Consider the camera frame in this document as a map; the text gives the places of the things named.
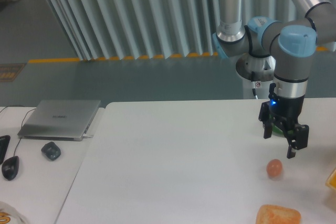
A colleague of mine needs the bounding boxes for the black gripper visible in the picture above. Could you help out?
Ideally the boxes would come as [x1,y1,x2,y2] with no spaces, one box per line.
[258,83,309,159]

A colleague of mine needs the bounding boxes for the orange triangular bread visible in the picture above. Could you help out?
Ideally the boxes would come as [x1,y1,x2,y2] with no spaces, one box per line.
[255,205,301,224]

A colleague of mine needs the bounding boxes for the black computer mouse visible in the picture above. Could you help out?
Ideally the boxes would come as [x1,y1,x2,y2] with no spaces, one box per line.
[2,156,19,181]

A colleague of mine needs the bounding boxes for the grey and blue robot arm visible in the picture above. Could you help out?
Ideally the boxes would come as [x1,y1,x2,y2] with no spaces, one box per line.
[213,0,335,158]

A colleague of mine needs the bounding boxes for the green bell pepper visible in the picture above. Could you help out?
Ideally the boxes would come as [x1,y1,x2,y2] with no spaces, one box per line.
[272,125,293,138]

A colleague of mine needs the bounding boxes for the brown egg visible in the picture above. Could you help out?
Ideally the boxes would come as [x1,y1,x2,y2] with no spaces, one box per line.
[266,159,282,178]

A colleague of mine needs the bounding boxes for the white corrugated folding screen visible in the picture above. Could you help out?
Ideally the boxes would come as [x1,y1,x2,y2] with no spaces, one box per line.
[47,0,335,60]

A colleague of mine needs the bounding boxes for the silver closed laptop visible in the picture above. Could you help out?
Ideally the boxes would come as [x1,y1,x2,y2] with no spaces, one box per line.
[18,100,100,141]

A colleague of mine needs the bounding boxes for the dark grey earbuds case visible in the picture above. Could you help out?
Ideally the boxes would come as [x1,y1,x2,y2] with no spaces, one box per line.
[41,142,61,161]

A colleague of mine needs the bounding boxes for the white and yellow bag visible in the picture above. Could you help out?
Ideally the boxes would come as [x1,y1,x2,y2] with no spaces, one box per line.
[0,201,29,224]

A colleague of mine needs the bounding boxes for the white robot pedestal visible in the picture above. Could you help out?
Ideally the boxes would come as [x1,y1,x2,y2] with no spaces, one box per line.
[236,54,276,99]

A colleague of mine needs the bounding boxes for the black mouse cable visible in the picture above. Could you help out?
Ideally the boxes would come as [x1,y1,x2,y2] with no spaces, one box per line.
[0,104,37,158]

